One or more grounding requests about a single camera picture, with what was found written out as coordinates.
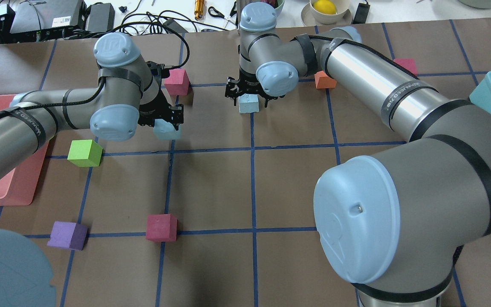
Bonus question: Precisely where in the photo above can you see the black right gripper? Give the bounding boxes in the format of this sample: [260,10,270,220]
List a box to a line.
[225,75,278,108]

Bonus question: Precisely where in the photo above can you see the yellow lemon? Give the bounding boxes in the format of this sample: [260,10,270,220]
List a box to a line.
[312,0,337,15]

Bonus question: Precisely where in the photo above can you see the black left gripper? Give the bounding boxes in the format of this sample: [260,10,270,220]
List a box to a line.
[138,62,185,130]

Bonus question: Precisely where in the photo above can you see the pink plastic tray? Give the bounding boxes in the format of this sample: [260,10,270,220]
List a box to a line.
[0,94,56,206]

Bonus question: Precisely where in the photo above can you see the pink block far right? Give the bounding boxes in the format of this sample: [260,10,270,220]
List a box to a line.
[164,68,190,96]

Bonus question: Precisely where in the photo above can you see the steel bowl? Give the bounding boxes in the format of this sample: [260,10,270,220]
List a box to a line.
[459,0,491,9]

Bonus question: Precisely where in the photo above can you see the light blue block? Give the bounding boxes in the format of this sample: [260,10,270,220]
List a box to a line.
[238,94,259,113]
[153,119,181,140]

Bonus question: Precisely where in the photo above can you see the blue bowl with fruit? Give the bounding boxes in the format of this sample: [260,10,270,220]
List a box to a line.
[275,0,285,15]

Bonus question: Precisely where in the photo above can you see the black handled scissors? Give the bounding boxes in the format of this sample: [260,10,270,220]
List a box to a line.
[207,6,237,20]

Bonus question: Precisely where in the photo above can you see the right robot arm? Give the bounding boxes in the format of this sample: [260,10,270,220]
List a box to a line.
[225,2,491,307]

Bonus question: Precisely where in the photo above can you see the pink block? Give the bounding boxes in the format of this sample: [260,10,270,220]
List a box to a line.
[145,214,179,243]
[164,68,190,96]
[393,58,418,75]

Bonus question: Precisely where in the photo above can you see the purple block far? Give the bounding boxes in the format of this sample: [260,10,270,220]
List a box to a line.
[47,221,88,251]

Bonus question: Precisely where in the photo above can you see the beige bowl with lemon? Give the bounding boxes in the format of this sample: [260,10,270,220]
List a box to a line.
[301,0,352,26]

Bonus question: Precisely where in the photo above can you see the black power adapter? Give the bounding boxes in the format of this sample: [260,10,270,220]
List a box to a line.
[352,1,370,24]

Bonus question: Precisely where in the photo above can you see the green block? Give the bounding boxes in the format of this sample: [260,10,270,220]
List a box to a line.
[67,139,103,167]

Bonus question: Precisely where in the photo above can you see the pink block near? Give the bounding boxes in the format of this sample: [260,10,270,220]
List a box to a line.
[393,58,418,75]

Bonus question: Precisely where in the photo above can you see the pink block far left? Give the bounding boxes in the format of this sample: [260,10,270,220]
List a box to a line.
[145,214,179,243]

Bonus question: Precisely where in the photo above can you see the orange block right side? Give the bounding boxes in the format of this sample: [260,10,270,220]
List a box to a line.
[314,71,337,90]

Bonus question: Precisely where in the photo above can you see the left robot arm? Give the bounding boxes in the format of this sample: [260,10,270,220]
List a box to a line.
[0,32,184,307]

